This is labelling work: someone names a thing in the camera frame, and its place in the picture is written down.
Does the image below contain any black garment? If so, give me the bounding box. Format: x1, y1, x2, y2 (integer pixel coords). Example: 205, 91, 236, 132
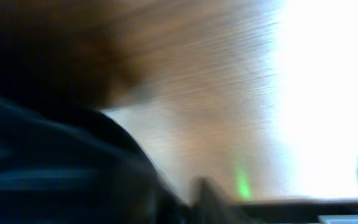
0, 0, 198, 224

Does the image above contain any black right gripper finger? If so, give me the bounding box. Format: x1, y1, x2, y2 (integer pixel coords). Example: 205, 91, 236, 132
189, 177, 244, 224

